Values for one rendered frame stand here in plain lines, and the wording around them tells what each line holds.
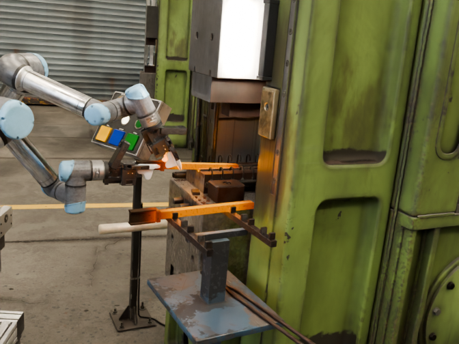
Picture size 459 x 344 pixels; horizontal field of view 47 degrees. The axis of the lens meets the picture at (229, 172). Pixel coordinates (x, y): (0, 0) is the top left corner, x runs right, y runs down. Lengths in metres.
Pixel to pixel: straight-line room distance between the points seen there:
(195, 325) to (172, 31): 5.52
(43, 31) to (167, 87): 3.52
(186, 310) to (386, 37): 1.12
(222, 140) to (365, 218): 0.72
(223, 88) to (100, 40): 7.91
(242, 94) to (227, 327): 0.88
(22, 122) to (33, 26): 8.08
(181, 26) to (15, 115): 5.23
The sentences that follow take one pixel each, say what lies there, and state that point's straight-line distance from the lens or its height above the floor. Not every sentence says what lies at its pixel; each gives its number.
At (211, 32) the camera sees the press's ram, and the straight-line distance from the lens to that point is 1.98.
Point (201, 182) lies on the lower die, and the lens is 2.05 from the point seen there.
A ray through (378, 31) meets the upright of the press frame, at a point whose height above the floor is 1.57.
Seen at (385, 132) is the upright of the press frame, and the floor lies 1.23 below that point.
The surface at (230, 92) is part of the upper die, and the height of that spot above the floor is 1.31.
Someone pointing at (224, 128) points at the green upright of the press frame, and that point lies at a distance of 2.30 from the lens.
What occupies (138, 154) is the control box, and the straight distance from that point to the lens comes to 2.39.
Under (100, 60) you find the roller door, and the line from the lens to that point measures 9.82.
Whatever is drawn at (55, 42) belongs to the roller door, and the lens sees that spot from 9.81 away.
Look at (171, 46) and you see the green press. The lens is 6.82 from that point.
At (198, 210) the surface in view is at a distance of 1.71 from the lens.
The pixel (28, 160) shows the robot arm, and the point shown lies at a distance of 1.97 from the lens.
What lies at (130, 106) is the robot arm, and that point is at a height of 1.24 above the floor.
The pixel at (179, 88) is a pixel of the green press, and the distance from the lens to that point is 6.86.
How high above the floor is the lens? 1.53
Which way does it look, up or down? 15 degrees down
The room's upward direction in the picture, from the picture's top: 5 degrees clockwise
